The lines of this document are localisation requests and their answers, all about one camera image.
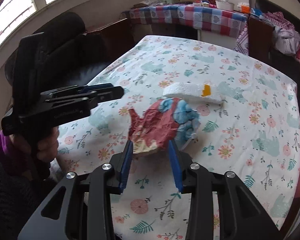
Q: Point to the left hand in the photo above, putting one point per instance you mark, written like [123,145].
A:
[47,148]

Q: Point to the white styrofoam block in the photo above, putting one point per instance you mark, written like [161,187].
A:
[192,92]

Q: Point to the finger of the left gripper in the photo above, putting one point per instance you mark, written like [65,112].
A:
[99,97]
[94,88]

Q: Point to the white round container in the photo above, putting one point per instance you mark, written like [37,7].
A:
[224,5]

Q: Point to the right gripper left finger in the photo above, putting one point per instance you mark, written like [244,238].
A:
[121,163]

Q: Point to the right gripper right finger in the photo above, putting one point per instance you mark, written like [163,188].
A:
[180,164]

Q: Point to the black office chair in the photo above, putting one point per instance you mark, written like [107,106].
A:
[70,55]

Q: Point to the black leather armchair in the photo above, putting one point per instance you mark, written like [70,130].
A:
[261,44]

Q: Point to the orange tissue pack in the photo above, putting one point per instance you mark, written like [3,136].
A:
[245,9]

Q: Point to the pile of clothes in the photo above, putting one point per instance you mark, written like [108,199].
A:
[285,38]

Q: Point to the plaid checkered tablecloth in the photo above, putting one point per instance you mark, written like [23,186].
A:
[217,21]

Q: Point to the red blue paper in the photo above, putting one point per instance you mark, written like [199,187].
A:
[165,120]

